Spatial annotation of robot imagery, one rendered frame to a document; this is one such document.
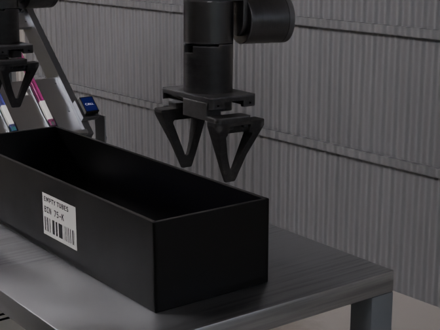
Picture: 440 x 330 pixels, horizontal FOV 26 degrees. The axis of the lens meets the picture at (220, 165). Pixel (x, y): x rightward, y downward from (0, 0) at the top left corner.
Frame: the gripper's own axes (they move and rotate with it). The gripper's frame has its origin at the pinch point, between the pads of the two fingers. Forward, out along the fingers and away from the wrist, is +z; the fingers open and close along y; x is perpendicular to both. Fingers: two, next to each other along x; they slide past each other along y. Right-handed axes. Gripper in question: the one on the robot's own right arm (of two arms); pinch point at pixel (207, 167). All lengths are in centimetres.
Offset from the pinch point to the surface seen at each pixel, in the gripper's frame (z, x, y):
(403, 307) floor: 94, -166, 118
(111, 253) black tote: 12.0, 7.6, 9.7
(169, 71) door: 30, -167, 262
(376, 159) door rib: 47, -172, 140
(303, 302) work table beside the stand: 17.1, -10.2, -6.3
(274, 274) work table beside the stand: 16.4, -12.4, 2.0
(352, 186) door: 60, -173, 152
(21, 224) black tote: 14.6, 7.8, 35.7
